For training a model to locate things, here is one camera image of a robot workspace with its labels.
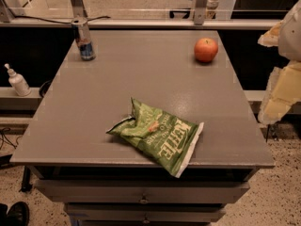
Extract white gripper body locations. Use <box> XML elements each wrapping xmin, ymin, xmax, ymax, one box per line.
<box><xmin>278</xmin><ymin>0</ymin><xmax>301</xmax><ymax>61</ymax></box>

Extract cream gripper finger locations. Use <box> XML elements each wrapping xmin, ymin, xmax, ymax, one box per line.
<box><xmin>258</xmin><ymin>22</ymin><xmax>282</xmax><ymax>47</ymax></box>
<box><xmin>258</xmin><ymin>61</ymin><xmax>301</xmax><ymax>125</ymax></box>

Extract red apple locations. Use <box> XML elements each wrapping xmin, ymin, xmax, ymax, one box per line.
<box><xmin>194</xmin><ymin>38</ymin><xmax>218</xmax><ymax>63</ymax></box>

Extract green jalapeno chip bag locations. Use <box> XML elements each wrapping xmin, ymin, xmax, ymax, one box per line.
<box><xmin>107</xmin><ymin>98</ymin><xmax>204</xmax><ymax>178</ymax></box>

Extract blue silver drink can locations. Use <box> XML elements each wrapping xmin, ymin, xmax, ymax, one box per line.
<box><xmin>71</xmin><ymin>17</ymin><xmax>96</xmax><ymax>61</ymax></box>

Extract upper grey drawer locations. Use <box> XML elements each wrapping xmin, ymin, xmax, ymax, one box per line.
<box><xmin>35</xmin><ymin>180</ymin><xmax>249</xmax><ymax>204</ymax></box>

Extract grey drawer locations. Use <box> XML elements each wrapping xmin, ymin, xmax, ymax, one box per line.
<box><xmin>35</xmin><ymin>180</ymin><xmax>249</xmax><ymax>204</ymax></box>
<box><xmin>64</xmin><ymin>203</ymin><xmax>225</xmax><ymax>223</ymax></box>

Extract lower grey drawer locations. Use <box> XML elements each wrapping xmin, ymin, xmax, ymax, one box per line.
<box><xmin>64</xmin><ymin>203</ymin><xmax>225</xmax><ymax>223</ymax></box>

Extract white pump bottle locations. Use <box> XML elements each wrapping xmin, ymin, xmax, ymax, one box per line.
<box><xmin>5</xmin><ymin>63</ymin><xmax>31</xmax><ymax>97</ymax></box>

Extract black shoe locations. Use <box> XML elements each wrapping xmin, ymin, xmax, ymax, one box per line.
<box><xmin>0</xmin><ymin>202</ymin><xmax>30</xmax><ymax>226</ymax></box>

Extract metal frame post right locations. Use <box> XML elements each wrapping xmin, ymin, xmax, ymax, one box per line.
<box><xmin>194</xmin><ymin>0</ymin><xmax>208</xmax><ymax>25</ymax></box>

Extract metal frame post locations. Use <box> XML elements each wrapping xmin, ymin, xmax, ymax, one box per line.
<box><xmin>71</xmin><ymin>0</ymin><xmax>87</xmax><ymax>18</ymax></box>
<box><xmin>194</xmin><ymin>0</ymin><xmax>208</xmax><ymax>25</ymax></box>

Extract metal frame post left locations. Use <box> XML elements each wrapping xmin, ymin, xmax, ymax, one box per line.
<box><xmin>71</xmin><ymin>0</ymin><xmax>87</xmax><ymax>18</ymax></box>

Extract black cables on floor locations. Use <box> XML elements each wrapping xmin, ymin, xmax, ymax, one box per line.
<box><xmin>0</xmin><ymin>127</ymin><xmax>23</xmax><ymax>151</ymax></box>

